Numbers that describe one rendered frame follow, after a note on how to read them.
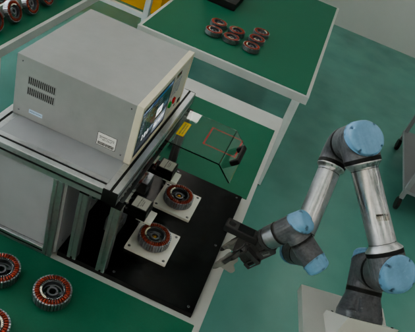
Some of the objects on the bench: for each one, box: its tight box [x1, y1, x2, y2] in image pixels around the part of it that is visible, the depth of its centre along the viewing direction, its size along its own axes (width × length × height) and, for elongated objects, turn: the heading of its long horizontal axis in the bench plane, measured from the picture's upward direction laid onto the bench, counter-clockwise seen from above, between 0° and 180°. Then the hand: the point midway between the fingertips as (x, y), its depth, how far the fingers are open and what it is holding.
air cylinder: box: [135, 169, 155, 195], centre depth 200 cm, size 5×8×6 cm
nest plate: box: [124, 222, 180, 267], centre depth 181 cm, size 15×15×1 cm
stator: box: [32, 274, 72, 312], centre depth 155 cm, size 11×11×4 cm
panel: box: [53, 184, 99, 252], centre depth 184 cm, size 1×66×30 cm, turn 142°
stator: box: [138, 223, 171, 253], centre depth 179 cm, size 11×11×4 cm
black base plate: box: [57, 159, 242, 318], centre depth 192 cm, size 47×64×2 cm
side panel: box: [0, 148, 65, 258], centre depth 159 cm, size 28×3×32 cm, turn 52°
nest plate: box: [153, 182, 202, 223], centre depth 200 cm, size 15×15×1 cm
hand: (217, 256), depth 175 cm, fingers open, 8 cm apart
